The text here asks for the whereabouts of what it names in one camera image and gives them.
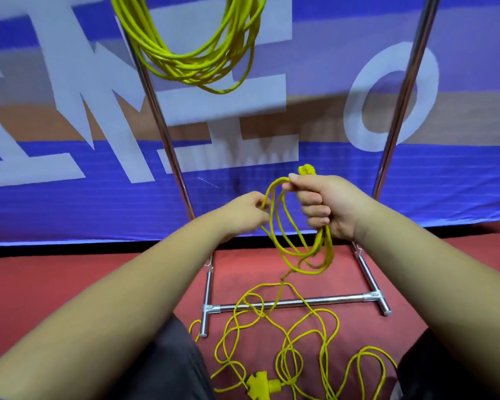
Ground blue and white banner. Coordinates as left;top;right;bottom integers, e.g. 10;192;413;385
0;0;500;249

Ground person's right forearm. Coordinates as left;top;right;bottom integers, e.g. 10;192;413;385
352;199;500;398

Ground person's left hand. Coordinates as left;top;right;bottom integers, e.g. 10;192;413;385
219;191;272;243

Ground person's right hand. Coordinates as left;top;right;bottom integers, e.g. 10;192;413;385
282;173;376;242

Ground person's left forearm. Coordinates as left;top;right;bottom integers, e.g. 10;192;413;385
0;207;234;400

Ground chrome metal rack frame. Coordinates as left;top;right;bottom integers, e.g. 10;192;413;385
119;0;442;339

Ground yellow extension cord with socket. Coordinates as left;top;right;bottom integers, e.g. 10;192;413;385
188;164;398;400

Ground person's dark trousers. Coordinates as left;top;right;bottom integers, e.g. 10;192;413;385
103;314;500;400

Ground coiled yellow cord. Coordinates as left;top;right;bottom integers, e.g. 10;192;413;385
109;0;268;95

